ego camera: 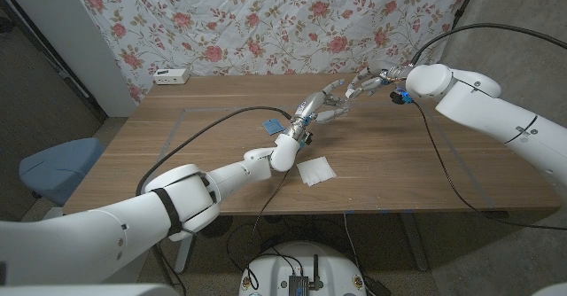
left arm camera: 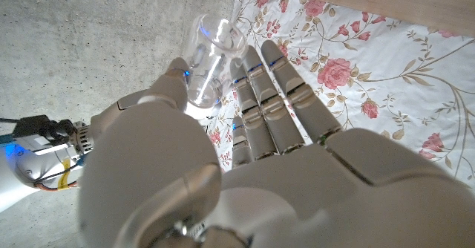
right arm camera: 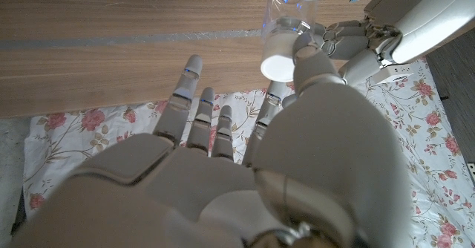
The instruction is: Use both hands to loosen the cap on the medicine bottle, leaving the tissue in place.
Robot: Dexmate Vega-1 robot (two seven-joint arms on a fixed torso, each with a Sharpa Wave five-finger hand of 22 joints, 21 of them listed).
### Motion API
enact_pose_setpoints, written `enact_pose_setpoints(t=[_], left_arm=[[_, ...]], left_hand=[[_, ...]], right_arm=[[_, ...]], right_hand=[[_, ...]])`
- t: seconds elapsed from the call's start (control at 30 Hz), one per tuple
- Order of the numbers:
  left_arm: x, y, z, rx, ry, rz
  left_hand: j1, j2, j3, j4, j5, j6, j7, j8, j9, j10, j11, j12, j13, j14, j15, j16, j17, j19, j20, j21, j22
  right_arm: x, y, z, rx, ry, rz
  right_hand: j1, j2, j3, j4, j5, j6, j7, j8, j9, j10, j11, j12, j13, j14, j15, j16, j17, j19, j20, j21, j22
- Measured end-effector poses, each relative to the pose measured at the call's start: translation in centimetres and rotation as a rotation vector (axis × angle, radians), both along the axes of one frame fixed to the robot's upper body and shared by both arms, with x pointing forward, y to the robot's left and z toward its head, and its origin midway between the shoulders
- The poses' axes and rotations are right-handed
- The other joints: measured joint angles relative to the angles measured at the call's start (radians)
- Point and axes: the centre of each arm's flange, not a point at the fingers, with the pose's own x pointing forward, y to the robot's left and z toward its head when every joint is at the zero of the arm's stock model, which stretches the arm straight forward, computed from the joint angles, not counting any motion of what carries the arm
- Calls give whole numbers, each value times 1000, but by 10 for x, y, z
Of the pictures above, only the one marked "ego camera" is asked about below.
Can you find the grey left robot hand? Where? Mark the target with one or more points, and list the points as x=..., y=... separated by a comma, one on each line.
x=312, y=105

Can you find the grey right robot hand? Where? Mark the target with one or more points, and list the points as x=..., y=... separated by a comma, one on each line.
x=378, y=79

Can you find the clear bottle with white cap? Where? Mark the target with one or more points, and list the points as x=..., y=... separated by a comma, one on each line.
x=341, y=105

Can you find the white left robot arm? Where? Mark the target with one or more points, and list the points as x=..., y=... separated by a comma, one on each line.
x=186, y=198

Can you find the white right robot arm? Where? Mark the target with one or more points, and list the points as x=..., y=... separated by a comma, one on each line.
x=487, y=105

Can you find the white folded tissue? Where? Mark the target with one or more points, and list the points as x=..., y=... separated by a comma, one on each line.
x=315, y=171

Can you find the blue card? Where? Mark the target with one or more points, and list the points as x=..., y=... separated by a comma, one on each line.
x=273, y=126

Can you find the floral rose backdrop cloth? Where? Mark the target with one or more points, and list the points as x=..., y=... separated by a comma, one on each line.
x=274, y=25

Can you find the grey table leg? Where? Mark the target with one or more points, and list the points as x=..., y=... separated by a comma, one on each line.
x=414, y=243

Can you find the white robot torso base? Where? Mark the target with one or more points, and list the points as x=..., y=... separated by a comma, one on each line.
x=270, y=274

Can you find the black module with antenna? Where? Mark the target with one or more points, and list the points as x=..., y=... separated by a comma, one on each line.
x=297, y=285

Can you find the black power adapter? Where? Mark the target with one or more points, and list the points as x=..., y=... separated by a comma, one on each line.
x=376, y=287

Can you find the white table leg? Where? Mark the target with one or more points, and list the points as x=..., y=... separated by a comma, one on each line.
x=182, y=256

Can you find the blue chair seat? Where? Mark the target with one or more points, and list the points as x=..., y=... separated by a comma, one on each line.
x=57, y=167

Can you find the white wall panel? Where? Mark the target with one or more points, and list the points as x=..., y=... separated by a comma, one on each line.
x=75, y=34

